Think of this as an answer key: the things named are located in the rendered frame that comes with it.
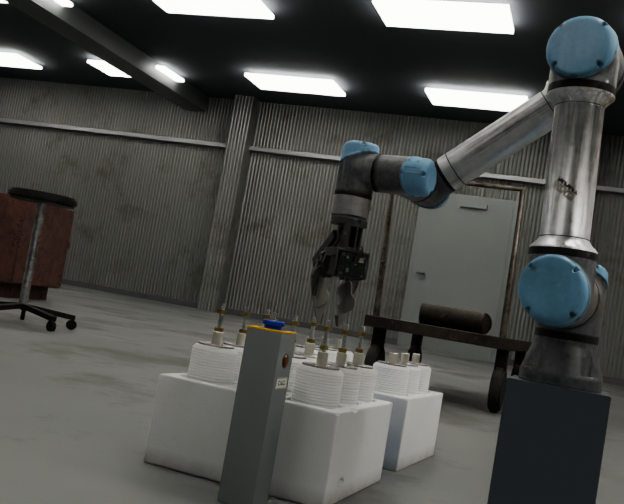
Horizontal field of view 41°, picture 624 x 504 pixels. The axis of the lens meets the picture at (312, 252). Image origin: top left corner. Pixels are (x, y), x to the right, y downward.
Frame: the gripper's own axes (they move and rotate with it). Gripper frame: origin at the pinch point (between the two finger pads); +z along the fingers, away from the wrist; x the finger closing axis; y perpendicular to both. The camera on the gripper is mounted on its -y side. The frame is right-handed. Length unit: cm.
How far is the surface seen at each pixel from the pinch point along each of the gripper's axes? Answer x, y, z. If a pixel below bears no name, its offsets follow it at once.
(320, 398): -1.0, 5.4, 15.3
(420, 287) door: 495, -860, -47
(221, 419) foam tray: -16.9, -4.3, 22.9
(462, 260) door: 534, -828, -92
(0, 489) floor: -56, 14, 35
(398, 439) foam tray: 36, -29, 27
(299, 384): -4.6, 2.3, 13.5
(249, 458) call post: -16.2, 13.9, 26.2
